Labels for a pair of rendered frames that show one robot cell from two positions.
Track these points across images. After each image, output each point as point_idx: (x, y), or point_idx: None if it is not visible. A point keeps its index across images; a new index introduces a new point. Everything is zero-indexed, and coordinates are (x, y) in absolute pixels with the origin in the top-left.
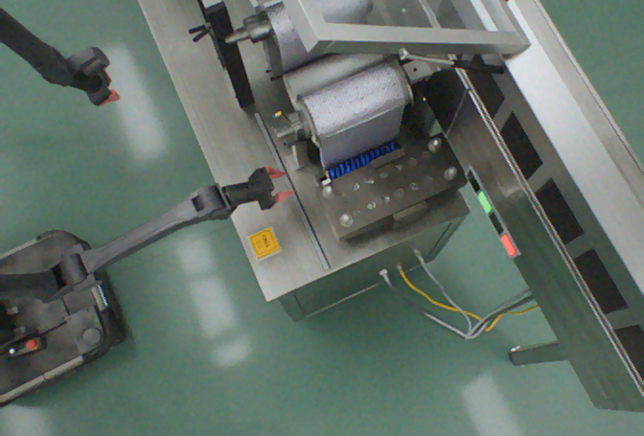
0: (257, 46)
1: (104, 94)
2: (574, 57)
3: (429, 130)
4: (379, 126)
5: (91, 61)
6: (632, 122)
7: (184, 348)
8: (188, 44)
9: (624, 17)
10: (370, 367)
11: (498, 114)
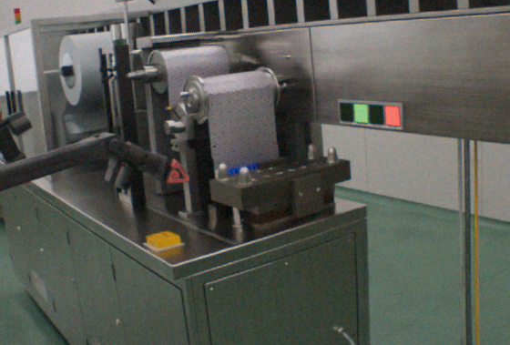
0: (146, 190)
1: (21, 156)
2: (427, 303)
3: None
4: (256, 116)
5: (19, 116)
6: (496, 319)
7: None
8: (87, 197)
9: (449, 280)
10: None
11: (331, 3)
